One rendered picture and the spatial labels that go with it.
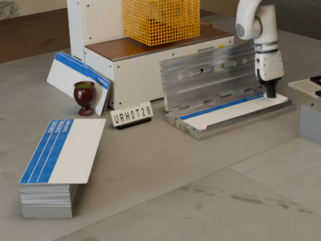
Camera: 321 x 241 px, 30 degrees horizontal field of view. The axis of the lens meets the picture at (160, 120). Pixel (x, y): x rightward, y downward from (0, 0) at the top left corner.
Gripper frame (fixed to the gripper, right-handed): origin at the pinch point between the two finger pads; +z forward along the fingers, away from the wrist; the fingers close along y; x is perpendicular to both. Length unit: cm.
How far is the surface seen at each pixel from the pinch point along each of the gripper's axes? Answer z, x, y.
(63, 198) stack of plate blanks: 5, -24, -94
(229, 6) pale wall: -17, 203, 146
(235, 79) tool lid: -5.7, 10.0, -7.9
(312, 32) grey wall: 9, 157, 185
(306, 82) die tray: 2.7, 8.1, 26.3
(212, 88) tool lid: -4.5, 10.0, -18.5
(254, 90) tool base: 0.3, 10.6, 1.1
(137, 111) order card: -2.0, 16.5, -46.9
